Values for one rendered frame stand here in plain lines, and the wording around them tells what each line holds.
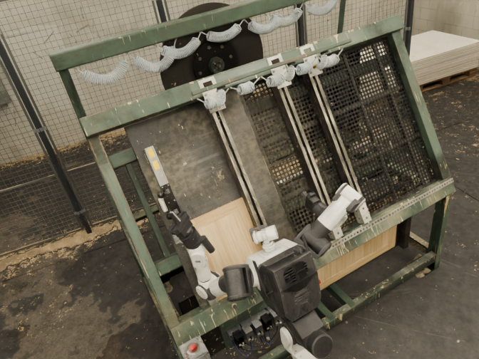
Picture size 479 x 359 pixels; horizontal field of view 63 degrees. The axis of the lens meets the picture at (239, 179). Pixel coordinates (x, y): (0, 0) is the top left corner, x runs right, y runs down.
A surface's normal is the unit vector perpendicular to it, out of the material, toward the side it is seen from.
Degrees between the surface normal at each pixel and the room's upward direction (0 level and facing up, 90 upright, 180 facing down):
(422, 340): 0
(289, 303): 82
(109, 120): 60
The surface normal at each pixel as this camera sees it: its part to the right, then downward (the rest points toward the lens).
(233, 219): 0.33, -0.05
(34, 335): -0.15, -0.82
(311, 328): 0.04, -0.61
